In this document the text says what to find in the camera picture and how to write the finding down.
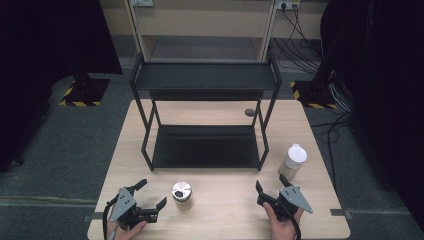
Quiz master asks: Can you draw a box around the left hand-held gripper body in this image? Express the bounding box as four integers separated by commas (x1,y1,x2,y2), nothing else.
109,186,158,231

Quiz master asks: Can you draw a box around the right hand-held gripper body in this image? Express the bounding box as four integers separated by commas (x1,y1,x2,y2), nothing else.
257,185,314,223

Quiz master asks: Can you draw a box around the white-lidded glass spice jar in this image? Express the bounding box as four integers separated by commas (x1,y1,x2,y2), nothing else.
278,143,308,183

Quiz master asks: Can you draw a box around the silver-lidded glass spice jar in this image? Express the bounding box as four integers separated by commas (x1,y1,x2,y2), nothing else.
171,180,194,211

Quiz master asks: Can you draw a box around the black two-tier metal rack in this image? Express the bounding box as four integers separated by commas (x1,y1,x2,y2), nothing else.
128,51,284,173

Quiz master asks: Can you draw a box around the person's left hand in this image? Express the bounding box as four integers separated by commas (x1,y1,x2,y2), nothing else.
106,220,148,240

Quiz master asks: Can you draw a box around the person's right hand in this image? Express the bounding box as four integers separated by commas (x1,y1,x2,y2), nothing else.
262,201,305,240

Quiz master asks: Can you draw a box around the black stand base striped tape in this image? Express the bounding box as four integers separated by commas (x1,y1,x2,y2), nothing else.
59,73,111,108
289,79,338,110

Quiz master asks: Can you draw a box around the dark curtain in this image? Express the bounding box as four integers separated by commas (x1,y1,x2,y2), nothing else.
0,0,123,173
319,0,424,232

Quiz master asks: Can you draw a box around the white open shelf unit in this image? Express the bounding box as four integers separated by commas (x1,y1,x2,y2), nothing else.
124,0,279,64

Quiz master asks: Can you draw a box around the left hand-held gripper cable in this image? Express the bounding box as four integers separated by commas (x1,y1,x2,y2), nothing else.
102,195,122,240

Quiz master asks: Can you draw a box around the hand-held gripper cable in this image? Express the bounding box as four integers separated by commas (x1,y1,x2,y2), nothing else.
282,202,302,240
102,195,122,240

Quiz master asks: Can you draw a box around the right hand-held gripper cable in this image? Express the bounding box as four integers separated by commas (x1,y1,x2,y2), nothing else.
282,202,302,240

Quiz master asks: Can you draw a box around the black floor cable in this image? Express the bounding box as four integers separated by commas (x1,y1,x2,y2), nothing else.
310,112,353,189

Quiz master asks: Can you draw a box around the bundle of black cables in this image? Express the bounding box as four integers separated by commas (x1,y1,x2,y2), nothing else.
273,3,325,75

